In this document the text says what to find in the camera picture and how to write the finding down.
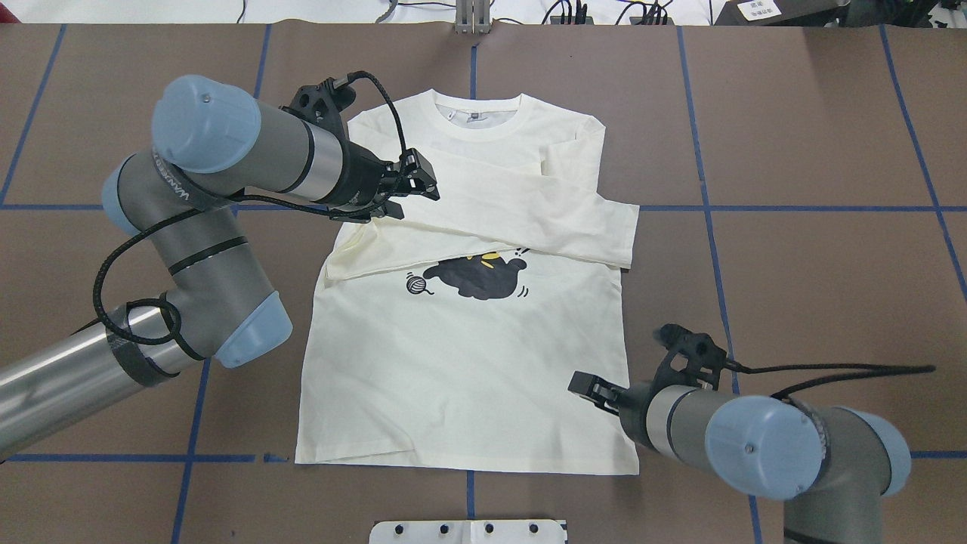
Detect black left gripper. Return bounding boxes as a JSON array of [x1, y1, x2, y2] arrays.
[[329, 144, 440, 224]]

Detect black background cables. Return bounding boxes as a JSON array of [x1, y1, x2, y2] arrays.
[[540, 0, 673, 26]]

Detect white long-sleeve cat shirt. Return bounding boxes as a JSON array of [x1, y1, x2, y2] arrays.
[[295, 89, 640, 475]]

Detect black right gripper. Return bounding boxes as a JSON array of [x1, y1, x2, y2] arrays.
[[567, 371, 656, 450]]

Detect black box with label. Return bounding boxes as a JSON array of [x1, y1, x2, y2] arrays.
[[712, 1, 850, 27]]

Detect left robot arm grey silver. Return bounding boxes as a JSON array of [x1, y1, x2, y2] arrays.
[[1, 71, 439, 460]]

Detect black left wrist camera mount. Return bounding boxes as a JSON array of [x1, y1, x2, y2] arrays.
[[287, 77, 357, 127]]

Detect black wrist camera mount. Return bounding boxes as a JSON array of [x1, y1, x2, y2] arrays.
[[653, 323, 729, 391], [287, 77, 357, 127]]

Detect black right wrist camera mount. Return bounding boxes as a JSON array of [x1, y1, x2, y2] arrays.
[[653, 323, 729, 391]]

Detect right robot arm grey silver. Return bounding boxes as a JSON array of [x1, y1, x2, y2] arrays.
[[567, 371, 912, 543]]

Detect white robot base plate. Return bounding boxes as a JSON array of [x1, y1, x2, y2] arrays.
[[367, 519, 570, 543]]

